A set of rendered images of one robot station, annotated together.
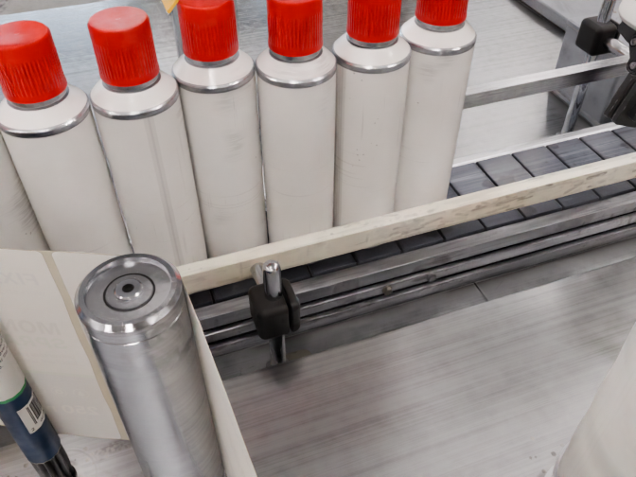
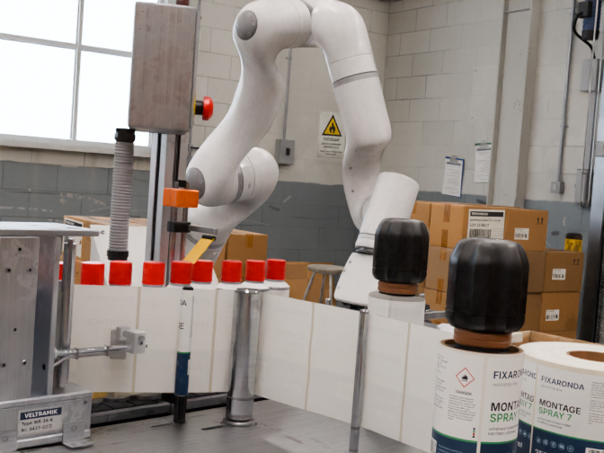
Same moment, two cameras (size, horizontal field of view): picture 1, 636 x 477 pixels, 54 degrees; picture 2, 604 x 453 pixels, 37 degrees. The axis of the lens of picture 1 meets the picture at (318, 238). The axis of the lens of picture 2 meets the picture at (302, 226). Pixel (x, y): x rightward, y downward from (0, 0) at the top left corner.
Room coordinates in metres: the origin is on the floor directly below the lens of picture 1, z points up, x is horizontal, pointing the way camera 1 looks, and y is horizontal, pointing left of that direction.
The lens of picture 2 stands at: (-1.01, 0.52, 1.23)
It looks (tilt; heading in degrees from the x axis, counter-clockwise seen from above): 3 degrees down; 335
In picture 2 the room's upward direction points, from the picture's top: 4 degrees clockwise
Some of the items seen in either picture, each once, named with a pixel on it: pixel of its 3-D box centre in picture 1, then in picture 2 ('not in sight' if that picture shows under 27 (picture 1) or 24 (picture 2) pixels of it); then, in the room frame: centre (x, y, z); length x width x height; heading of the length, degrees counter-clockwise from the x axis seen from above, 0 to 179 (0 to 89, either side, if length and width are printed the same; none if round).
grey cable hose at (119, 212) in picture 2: not in sight; (121, 194); (0.41, 0.19, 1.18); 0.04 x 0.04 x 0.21
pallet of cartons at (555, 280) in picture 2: not in sight; (471, 294); (3.71, -2.85, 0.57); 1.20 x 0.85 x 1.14; 101
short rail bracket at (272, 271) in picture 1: (276, 322); not in sight; (0.28, 0.03, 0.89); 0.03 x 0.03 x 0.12; 20
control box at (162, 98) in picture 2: not in sight; (164, 72); (0.42, 0.13, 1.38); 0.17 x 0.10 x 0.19; 165
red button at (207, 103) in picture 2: not in sight; (203, 108); (0.35, 0.08, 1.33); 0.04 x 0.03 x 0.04; 165
